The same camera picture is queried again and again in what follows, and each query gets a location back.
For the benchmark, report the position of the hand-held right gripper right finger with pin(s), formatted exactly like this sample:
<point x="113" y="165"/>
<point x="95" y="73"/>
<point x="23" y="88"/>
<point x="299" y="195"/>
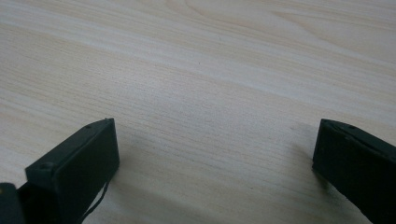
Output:
<point x="358" y="165"/>

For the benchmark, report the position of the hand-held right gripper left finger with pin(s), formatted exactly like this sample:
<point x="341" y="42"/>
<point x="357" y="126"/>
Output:
<point x="79" y="168"/>

